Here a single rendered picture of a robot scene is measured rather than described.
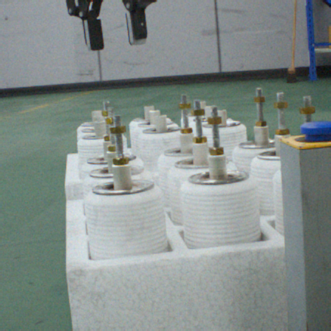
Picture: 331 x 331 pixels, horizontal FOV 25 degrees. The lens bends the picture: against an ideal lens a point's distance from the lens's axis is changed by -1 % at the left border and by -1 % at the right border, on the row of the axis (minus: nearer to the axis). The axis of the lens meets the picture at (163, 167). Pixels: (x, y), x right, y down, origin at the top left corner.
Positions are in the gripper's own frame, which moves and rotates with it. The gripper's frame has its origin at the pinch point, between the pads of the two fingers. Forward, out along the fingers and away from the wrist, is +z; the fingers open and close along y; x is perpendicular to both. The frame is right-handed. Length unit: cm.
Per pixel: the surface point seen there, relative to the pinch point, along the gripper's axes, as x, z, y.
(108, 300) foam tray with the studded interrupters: 8.4, 29.3, -1.7
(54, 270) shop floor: -25, 42, 50
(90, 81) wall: -452, 29, 482
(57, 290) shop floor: -17, 42, 39
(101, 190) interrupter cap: 3.4, 17.8, 2.2
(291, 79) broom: -476, 43, 265
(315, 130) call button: -0.5, 11.6, -25.0
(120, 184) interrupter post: 1.5, 17.4, 0.8
